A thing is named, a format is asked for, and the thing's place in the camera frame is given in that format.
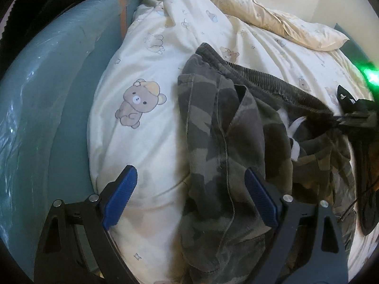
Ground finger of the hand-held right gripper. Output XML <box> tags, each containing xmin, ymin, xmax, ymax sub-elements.
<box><xmin>333</xmin><ymin>112</ymin><xmax>371</xmax><ymax>128</ymax></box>
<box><xmin>338</xmin><ymin>85</ymin><xmax>359</xmax><ymax>107</ymax></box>

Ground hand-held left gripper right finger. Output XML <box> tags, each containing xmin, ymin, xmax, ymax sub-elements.
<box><xmin>244</xmin><ymin>167</ymin><xmax>348</xmax><ymax>284</ymax></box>

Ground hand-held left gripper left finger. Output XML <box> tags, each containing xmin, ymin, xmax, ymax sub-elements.
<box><xmin>34</xmin><ymin>165</ymin><xmax>138</xmax><ymax>284</ymax></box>

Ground camouflage pants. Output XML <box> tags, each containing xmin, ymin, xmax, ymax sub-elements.
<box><xmin>177</xmin><ymin>43</ymin><xmax>360</xmax><ymax>284</ymax></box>

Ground white bear-print duvet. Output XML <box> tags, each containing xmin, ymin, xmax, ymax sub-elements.
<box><xmin>87</xmin><ymin>0</ymin><xmax>376</xmax><ymax>284</ymax></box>

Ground beige pillow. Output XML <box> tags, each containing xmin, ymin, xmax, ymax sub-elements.
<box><xmin>192</xmin><ymin>0</ymin><xmax>350</xmax><ymax>52</ymax></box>

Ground teal air mattress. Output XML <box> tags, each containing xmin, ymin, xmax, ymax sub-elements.
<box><xmin>0</xmin><ymin>0</ymin><xmax>366</xmax><ymax>275</ymax></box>

